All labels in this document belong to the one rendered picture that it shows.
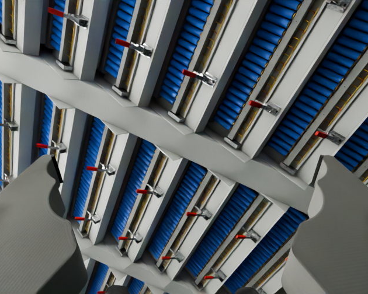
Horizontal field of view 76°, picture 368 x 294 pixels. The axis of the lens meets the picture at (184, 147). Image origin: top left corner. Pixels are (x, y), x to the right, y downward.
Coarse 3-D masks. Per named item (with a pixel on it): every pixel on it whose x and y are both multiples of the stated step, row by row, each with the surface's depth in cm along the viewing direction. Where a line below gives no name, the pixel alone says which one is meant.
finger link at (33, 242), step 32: (0, 192) 9; (32, 192) 9; (0, 224) 8; (32, 224) 8; (64, 224) 8; (0, 256) 7; (32, 256) 7; (64, 256) 6; (0, 288) 6; (32, 288) 6; (64, 288) 6
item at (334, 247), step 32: (320, 160) 11; (320, 192) 9; (352, 192) 9; (320, 224) 7; (352, 224) 7; (288, 256) 7; (320, 256) 6; (352, 256) 6; (288, 288) 7; (320, 288) 6; (352, 288) 6
